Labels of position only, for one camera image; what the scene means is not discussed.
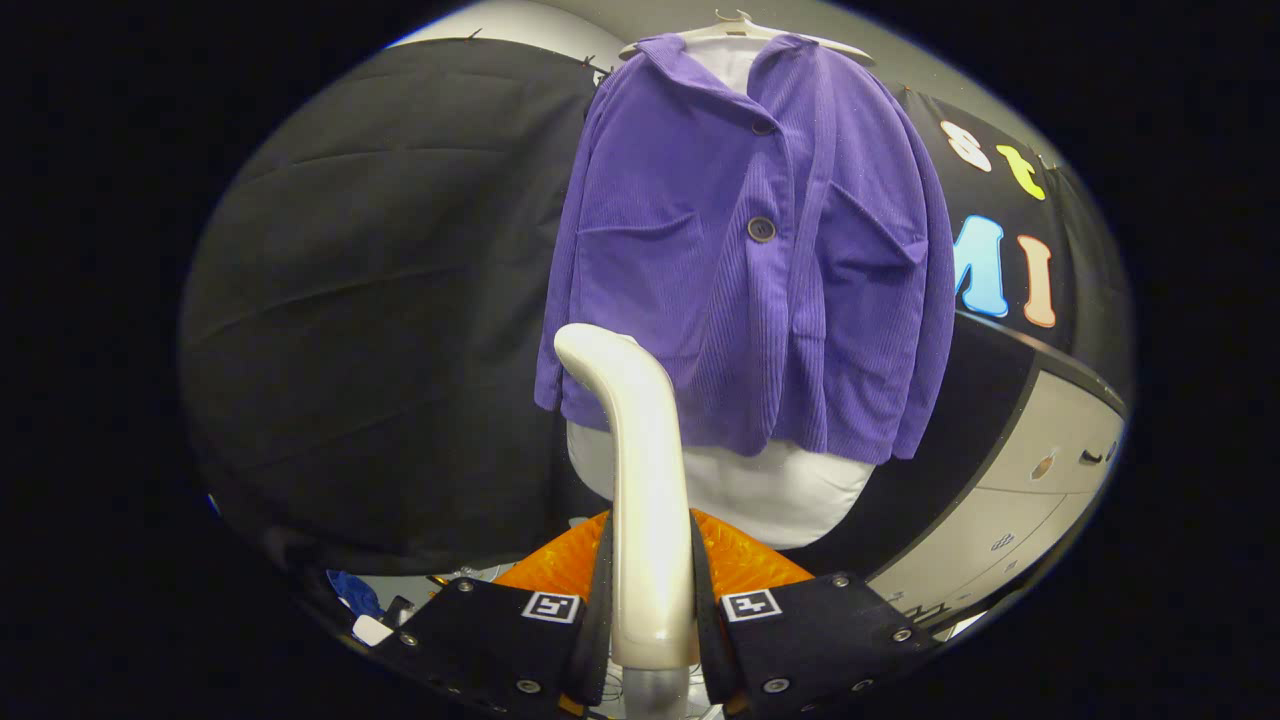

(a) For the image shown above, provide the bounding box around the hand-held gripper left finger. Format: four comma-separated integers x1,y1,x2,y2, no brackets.
375,512,613,719

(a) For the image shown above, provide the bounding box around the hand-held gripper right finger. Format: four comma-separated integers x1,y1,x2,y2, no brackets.
690,508,941,716

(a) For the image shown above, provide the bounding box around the white shirt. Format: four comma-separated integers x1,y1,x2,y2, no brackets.
567,40,876,549

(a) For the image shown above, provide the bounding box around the white garment steamer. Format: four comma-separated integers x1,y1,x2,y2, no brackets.
553,323,698,720

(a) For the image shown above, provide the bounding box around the purple corduroy jacket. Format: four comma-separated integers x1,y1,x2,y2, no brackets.
534,33,956,463

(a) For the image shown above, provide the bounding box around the white clothes hanger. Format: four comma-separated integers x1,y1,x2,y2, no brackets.
618,10,876,66

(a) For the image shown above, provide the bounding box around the blue cloth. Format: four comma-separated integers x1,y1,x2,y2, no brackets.
327,570,386,619

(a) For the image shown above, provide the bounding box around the grey cabinet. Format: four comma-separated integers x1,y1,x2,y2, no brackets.
790,312,1131,636

